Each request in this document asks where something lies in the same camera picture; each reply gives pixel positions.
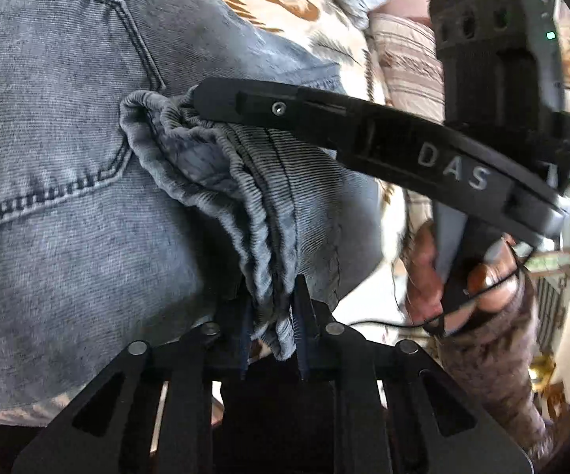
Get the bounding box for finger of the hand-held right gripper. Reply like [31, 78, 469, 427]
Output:
[189, 79, 365, 169]

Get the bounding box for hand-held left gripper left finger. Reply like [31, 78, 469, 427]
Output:
[11, 301, 255, 474]

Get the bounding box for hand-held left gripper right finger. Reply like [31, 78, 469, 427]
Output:
[294, 276, 533, 474]

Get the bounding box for blue denim pants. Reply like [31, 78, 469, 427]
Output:
[0, 0, 389, 413]

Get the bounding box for person's right hand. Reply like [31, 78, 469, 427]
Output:
[405, 220, 520, 331]

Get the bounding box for striped patterned pillow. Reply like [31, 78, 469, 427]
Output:
[366, 12, 444, 267]

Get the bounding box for pink padded headboard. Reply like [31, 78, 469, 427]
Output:
[379, 0, 458, 25]

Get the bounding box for thin black cable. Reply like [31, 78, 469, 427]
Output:
[349, 237, 530, 339]

